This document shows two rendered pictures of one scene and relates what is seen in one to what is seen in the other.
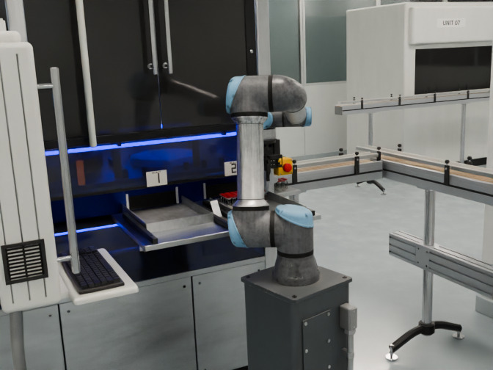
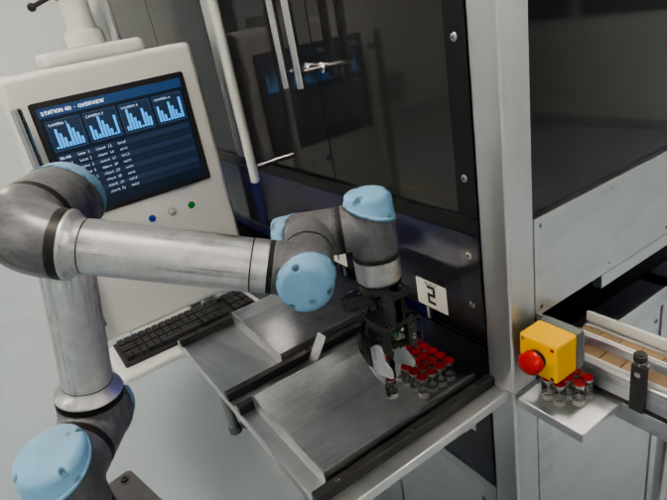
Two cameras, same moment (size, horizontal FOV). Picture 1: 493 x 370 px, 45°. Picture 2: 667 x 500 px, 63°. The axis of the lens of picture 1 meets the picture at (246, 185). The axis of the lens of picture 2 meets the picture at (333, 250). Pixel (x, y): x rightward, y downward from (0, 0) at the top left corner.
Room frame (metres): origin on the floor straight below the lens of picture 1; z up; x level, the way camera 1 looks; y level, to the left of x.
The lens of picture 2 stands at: (2.25, -0.87, 1.57)
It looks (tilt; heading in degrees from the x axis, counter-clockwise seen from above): 24 degrees down; 86
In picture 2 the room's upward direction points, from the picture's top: 11 degrees counter-clockwise
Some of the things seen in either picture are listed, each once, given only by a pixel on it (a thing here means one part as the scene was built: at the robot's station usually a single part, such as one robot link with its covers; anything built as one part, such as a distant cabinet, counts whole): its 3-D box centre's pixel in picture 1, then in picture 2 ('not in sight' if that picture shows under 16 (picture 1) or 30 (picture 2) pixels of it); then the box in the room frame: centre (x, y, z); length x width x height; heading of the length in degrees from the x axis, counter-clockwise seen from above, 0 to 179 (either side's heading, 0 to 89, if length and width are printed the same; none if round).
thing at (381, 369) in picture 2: (271, 180); (383, 368); (2.35, -0.10, 0.99); 0.06 x 0.03 x 0.09; 116
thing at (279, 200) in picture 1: (256, 205); (361, 392); (2.31, -0.03, 0.90); 0.34 x 0.26 x 0.04; 26
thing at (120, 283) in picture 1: (88, 267); (187, 323); (1.90, 0.54, 0.82); 0.40 x 0.14 x 0.02; 26
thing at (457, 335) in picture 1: (426, 335); not in sight; (2.77, -0.88, 0.07); 0.50 x 0.08 x 0.14; 116
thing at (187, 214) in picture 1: (166, 212); (315, 309); (2.27, 0.32, 0.90); 0.34 x 0.26 x 0.04; 26
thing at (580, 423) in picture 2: (281, 191); (573, 400); (2.67, -0.16, 0.87); 0.14 x 0.13 x 0.02; 26
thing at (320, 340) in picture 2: (221, 211); (297, 359); (2.20, 0.10, 0.91); 0.14 x 0.03 x 0.06; 26
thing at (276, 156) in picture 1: (268, 153); (387, 312); (2.38, -0.09, 1.09); 0.09 x 0.08 x 0.12; 116
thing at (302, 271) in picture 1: (295, 262); not in sight; (1.80, -0.15, 0.84); 0.15 x 0.15 x 0.10
